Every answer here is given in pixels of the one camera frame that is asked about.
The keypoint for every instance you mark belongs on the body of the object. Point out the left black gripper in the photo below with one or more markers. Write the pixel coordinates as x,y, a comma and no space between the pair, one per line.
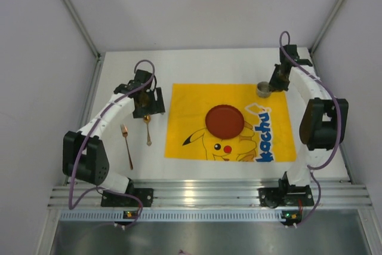
153,108

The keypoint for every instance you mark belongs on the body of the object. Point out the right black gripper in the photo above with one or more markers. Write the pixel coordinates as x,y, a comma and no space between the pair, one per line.
277,82

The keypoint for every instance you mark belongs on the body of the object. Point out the gold spoon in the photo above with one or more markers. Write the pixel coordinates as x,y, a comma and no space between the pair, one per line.
147,120

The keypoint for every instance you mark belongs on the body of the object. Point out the small metal cup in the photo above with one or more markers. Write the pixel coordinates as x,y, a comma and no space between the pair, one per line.
263,90

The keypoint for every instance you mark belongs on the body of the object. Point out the copper fork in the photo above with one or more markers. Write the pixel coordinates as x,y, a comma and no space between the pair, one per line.
124,132

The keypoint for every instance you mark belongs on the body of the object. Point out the red plastic plate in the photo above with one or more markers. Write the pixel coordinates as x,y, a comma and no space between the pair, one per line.
224,121

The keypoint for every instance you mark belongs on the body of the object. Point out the yellow Pikachu cloth mat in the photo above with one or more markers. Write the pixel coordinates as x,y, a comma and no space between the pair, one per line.
266,137

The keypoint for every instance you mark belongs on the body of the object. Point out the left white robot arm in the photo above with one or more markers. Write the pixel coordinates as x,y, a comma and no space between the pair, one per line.
94,153

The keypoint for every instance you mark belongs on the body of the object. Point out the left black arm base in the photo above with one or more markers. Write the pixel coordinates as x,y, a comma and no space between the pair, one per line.
145,195

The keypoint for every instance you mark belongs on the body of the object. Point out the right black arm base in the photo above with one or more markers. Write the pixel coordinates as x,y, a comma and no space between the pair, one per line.
286,195

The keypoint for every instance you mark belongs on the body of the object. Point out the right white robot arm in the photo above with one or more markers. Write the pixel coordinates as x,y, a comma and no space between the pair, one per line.
323,124

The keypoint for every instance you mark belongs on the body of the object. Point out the slotted grey cable duct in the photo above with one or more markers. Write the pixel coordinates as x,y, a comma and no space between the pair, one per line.
252,215

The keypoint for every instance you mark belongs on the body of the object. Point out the right aluminium frame post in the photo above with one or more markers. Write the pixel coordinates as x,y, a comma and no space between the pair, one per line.
329,20

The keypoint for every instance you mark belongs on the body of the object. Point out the aluminium frame post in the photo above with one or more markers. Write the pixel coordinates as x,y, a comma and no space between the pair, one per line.
81,27
329,20

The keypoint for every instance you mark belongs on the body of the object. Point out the aluminium mounting rail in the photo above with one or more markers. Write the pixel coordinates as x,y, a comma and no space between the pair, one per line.
336,194

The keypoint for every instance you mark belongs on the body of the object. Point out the left aluminium frame post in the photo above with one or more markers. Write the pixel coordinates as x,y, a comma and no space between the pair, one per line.
81,27

